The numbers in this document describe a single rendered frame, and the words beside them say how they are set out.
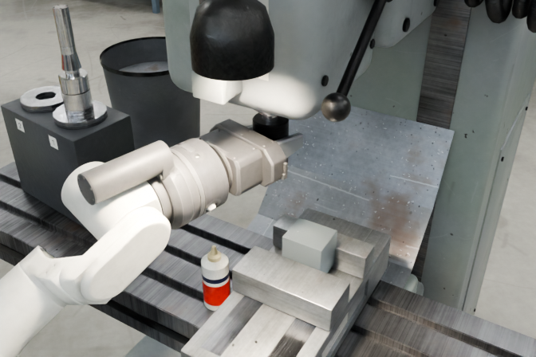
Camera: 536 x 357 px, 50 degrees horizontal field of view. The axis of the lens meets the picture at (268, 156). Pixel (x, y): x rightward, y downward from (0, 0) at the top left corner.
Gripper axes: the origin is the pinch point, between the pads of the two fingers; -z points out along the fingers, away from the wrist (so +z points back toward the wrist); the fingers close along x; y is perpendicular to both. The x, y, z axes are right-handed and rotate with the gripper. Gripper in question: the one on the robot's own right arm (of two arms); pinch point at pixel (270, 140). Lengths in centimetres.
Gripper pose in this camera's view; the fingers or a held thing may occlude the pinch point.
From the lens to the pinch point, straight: 75.4
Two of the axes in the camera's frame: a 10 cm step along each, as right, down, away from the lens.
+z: -7.2, 3.7, -5.9
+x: -7.0, -3.7, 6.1
